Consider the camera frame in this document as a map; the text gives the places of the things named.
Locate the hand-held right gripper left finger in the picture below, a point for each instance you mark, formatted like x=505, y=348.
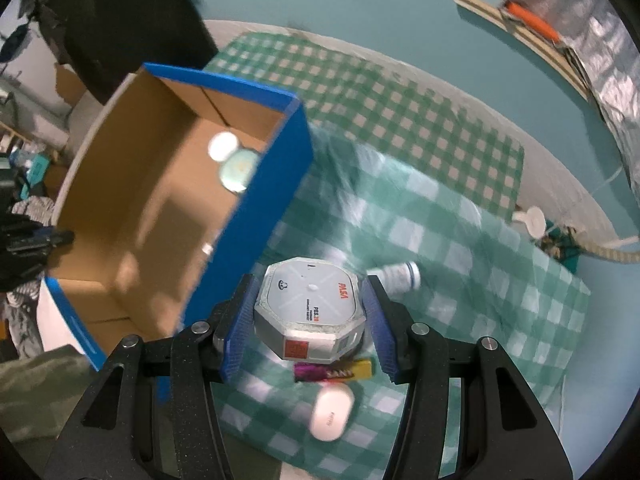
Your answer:
x=240, y=330

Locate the green round jar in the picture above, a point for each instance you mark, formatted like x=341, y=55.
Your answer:
x=241, y=172

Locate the teal carton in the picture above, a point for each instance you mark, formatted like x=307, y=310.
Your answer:
x=37, y=167

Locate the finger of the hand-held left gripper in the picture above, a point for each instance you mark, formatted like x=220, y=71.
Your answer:
x=45, y=241

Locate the small-check green cloth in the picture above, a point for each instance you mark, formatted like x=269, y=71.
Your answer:
x=400, y=125

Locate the wooden strip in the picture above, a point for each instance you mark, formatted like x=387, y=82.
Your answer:
x=500, y=20

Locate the white plastic jug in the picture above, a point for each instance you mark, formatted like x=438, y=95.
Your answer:
x=532, y=221

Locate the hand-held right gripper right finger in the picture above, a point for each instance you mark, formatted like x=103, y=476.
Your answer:
x=380, y=330

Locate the crinkled silver foil sheet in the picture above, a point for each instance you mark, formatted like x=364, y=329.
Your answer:
x=600, y=35

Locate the orange block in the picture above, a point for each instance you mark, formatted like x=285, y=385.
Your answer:
x=532, y=20

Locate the pink and gold bar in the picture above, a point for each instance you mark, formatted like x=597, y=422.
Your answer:
x=332, y=371

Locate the large-check green cloth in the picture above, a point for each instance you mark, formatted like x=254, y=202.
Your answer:
x=450, y=285

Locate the white octagonal box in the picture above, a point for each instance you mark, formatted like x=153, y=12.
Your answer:
x=310, y=300

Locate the striped grey cloth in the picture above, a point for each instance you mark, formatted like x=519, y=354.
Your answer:
x=20, y=315

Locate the white pill bottle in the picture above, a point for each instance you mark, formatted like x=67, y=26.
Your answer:
x=400, y=276
x=223, y=146

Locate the blue-rimmed cardboard box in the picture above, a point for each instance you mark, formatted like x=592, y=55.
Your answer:
x=150, y=220

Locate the black cloth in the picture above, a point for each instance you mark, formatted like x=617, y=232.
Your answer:
x=125, y=20

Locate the person's camouflage trousers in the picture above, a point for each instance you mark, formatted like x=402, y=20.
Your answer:
x=40, y=390

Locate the white oval case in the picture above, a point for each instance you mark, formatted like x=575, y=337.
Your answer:
x=331, y=410

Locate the teal patterned bag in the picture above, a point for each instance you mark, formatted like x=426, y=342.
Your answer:
x=562, y=250

